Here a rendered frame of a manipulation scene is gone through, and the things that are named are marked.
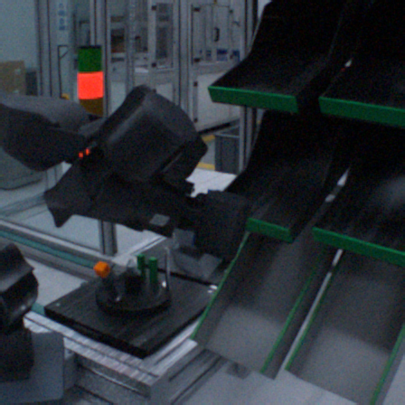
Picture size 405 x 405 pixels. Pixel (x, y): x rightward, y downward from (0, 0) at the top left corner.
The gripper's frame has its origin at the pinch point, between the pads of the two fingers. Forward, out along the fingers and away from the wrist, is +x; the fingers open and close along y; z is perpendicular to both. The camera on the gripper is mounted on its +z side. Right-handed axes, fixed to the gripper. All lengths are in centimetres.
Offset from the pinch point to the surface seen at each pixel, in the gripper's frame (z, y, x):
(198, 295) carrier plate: -15.1, 21.0, 31.6
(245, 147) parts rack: 10.9, 9.5, 17.1
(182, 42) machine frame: 57, 108, 91
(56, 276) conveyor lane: -24, 56, 26
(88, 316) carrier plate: -23.3, 28.9, 14.0
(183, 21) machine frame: 65, 107, 87
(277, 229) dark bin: 0.9, -4.1, 9.8
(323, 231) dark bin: 2.2, -9.3, 12.1
